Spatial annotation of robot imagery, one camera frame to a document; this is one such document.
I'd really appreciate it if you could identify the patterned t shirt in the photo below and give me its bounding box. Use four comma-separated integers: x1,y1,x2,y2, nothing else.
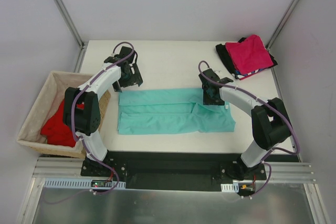
233,69,265,80

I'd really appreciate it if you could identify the teal t shirt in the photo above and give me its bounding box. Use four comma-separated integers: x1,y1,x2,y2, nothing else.
117,88,236,135

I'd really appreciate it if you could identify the black t shirt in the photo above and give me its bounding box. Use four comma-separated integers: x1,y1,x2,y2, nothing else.
215,37,278,77

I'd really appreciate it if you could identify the pink t shirt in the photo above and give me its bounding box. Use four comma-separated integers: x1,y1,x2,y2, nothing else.
225,35,274,74

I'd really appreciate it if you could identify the wicker basket with cloth liner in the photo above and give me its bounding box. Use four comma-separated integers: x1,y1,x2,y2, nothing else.
16,70,112,159

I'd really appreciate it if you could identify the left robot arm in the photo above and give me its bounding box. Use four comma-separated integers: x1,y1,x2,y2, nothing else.
63,42,143,177

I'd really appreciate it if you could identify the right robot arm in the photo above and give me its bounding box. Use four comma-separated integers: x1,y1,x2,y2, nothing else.
198,68,292,180

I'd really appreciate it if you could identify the red t shirt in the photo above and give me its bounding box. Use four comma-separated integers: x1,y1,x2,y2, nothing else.
40,100,76,147

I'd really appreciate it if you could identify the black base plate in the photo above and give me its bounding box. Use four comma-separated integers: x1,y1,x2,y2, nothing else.
80,150,301,190

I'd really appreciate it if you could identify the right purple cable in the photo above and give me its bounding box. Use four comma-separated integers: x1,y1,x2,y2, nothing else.
198,60,301,202

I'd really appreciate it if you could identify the right white cable duct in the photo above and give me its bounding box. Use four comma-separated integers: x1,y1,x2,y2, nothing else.
220,183,239,193

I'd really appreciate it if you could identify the aluminium rail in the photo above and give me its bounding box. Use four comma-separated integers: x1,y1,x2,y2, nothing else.
33,157,85,179

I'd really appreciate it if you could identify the aluminium frame post left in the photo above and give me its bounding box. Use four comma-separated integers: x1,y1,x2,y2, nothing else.
53,0,85,49

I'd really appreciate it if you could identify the aluminium frame post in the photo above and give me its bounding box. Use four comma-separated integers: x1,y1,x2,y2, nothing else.
53,0,85,49
266,0,301,51

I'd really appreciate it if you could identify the aluminium frame post right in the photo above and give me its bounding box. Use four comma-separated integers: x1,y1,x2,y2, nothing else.
266,0,301,51

